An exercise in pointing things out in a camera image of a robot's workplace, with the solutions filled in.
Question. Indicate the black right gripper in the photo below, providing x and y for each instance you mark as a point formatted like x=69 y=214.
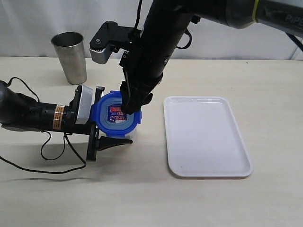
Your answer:
x=143 y=63

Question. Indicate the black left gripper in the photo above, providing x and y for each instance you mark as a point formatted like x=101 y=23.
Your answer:
x=90 y=128

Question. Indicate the clear tall plastic container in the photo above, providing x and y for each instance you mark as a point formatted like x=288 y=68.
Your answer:
x=122 y=134

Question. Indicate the blue plastic container lid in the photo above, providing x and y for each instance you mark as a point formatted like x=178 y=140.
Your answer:
x=107 y=114

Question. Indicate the stainless steel tumbler cup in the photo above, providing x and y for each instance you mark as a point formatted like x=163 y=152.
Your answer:
x=69 y=47

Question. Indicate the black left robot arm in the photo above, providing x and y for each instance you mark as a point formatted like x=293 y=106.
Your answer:
x=19 y=112

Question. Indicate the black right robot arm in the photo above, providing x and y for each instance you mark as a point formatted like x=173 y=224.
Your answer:
x=167 y=21

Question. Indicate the white rectangular plastic tray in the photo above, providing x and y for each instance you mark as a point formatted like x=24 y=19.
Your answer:
x=203 y=139

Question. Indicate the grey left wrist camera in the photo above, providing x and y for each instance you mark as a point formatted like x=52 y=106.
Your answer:
x=85 y=103

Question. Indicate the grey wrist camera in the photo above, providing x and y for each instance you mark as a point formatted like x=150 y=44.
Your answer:
x=85 y=103
x=110 y=38

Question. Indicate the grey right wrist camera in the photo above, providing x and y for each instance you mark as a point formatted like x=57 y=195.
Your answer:
x=110 y=38

